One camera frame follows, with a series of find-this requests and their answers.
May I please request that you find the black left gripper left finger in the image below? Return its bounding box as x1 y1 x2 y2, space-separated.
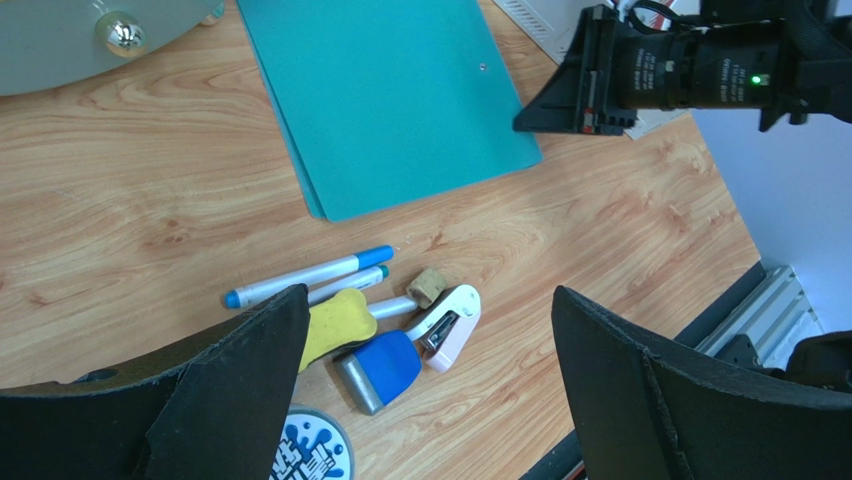
1 285 310 479

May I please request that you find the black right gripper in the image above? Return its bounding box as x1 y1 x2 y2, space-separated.
512 1 851 134

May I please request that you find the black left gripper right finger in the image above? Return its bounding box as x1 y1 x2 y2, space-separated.
551 287 851 479

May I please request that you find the teal file folder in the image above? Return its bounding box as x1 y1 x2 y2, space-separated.
238 1 542 222

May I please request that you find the white blue marker pen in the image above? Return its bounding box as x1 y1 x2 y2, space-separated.
223 245 394 309

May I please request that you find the yellow bone-shaped eraser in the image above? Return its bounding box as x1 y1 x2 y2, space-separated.
298 288 378 373

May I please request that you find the white teal marker pen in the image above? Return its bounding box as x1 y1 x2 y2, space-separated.
308 265 389 306

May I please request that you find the blue grey lint roller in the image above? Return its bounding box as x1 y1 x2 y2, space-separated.
333 330 422 416

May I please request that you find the cork stopper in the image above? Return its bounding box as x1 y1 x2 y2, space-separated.
406 267 448 310

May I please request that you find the round drawer storage box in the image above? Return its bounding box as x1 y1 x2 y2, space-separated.
1 0 225 96

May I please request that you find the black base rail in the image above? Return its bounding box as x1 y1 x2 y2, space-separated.
519 260 852 480

